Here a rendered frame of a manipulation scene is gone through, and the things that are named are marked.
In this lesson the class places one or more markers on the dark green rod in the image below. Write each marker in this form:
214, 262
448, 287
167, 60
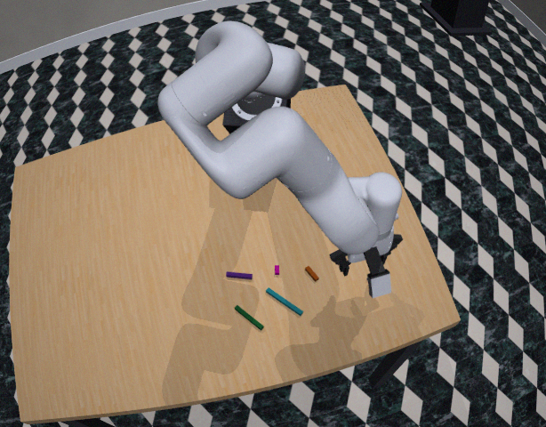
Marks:
248, 317

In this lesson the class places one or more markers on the turquoise rod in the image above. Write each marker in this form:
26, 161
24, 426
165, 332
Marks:
284, 301

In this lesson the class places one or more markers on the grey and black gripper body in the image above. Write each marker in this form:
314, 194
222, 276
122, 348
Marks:
383, 247

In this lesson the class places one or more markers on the orange rod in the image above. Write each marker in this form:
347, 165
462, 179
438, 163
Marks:
312, 273

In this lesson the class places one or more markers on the purple rod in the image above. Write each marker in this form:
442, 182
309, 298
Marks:
239, 275

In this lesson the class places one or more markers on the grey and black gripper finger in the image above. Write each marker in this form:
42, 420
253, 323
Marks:
396, 240
344, 264

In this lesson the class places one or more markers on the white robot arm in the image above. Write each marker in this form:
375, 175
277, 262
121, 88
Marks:
277, 143

